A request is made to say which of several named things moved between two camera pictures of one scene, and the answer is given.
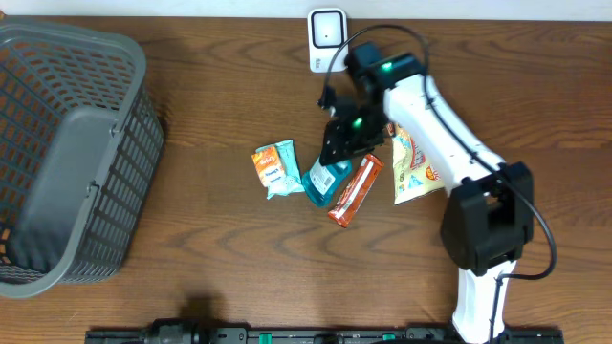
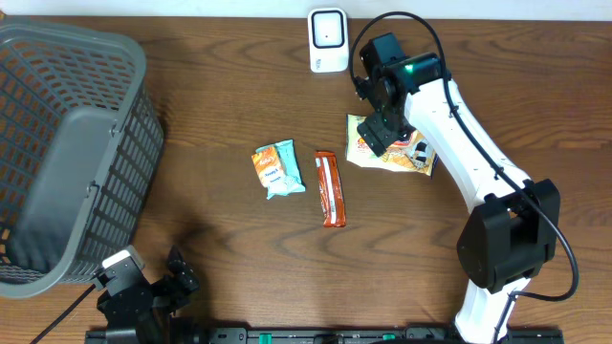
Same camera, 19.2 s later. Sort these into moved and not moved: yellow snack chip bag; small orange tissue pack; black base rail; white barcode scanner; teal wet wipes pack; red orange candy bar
Moved: yellow snack chip bag; red orange candy bar
Not moved: teal wet wipes pack; small orange tissue pack; black base rail; white barcode scanner
